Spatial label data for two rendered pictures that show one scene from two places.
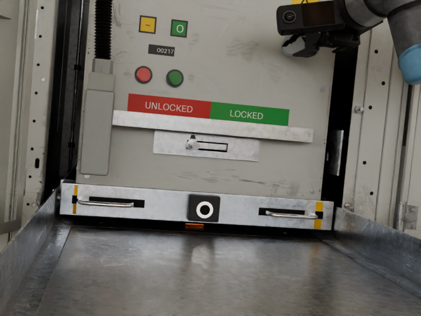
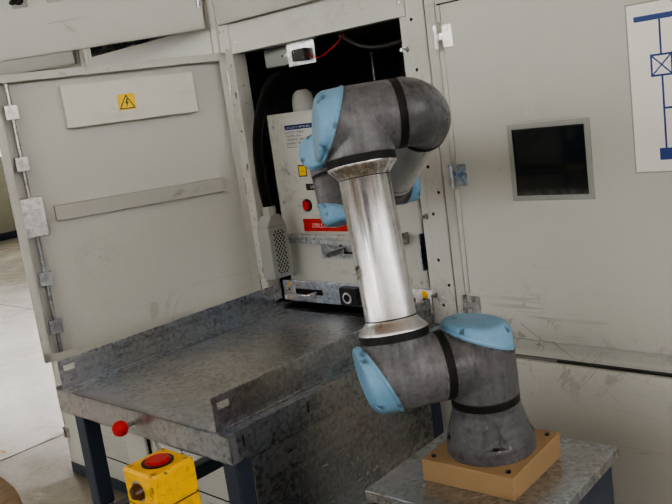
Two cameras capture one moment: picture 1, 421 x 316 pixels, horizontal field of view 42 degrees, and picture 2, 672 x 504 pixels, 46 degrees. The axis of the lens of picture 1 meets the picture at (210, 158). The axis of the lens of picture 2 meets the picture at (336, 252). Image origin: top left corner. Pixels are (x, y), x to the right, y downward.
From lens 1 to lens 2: 1.69 m
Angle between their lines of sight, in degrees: 54
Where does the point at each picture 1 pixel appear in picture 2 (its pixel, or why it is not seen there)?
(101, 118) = (265, 245)
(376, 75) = (432, 186)
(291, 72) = not seen: hidden behind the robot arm
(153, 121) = (308, 239)
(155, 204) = (328, 293)
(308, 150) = (412, 249)
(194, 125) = (328, 239)
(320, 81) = not seen: hidden behind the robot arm
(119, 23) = (289, 173)
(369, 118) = (434, 222)
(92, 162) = (267, 272)
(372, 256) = not seen: hidden behind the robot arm
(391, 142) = (455, 241)
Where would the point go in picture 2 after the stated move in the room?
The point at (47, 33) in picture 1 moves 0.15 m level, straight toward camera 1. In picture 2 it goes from (251, 190) to (214, 200)
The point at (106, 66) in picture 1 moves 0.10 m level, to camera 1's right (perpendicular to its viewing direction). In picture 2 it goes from (266, 211) to (287, 212)
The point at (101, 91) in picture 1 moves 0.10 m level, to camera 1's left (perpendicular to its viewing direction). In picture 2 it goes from (262, 229) to (243, 227)
